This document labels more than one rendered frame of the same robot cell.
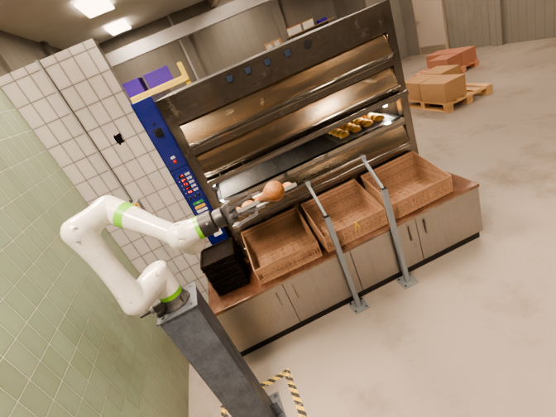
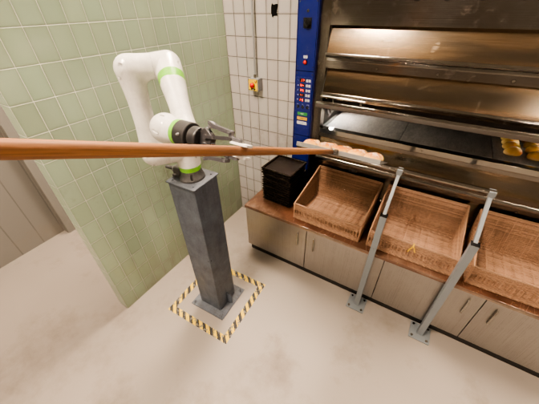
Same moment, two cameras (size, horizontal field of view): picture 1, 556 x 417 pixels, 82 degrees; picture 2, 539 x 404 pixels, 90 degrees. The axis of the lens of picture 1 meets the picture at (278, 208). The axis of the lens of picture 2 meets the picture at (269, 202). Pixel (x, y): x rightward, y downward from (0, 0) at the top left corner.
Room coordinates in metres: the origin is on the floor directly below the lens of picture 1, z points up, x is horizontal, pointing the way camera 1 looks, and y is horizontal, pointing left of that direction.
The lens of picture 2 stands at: (0.58, -0.49, 2.02)
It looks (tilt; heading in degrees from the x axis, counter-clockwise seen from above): 37 degrees down; 36
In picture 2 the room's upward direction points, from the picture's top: 1 degrees counter-clockwise
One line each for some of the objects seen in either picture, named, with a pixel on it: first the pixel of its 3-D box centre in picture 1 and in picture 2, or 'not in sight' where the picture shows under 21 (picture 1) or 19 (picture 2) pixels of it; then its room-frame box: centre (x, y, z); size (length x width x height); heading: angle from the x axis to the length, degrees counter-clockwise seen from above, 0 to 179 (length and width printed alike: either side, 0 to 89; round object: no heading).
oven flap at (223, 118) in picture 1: (289, 88); (484, 48); (2.63, -0.46, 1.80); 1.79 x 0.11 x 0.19; 94
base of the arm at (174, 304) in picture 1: (164, 302); (184, 170); (1.41, 0.74, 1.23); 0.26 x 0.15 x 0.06; 97
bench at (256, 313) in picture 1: (344, 258); (384, 260); (2.33, -0.37, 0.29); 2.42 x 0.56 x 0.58; 94
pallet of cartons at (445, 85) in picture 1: (441, 87); not in sight; (5.93, -3.84, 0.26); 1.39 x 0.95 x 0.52; 6
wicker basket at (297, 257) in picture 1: (279, 243); (337, 199); (2.32, 0.11, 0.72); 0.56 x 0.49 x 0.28; 93
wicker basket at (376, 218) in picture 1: (342, 213); (416, 225); (2.36, -0.49, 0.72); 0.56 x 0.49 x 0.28; 94
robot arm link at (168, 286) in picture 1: (160, 281); (184, 153); (1.40, 0.69, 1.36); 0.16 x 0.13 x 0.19; 148
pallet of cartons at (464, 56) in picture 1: (443, 64); not in sight; (7.70, -5.11, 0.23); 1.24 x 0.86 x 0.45; 9
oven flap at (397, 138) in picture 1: (318, 174); (434, 171); (2.63, -0.46, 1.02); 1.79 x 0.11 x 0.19; 94
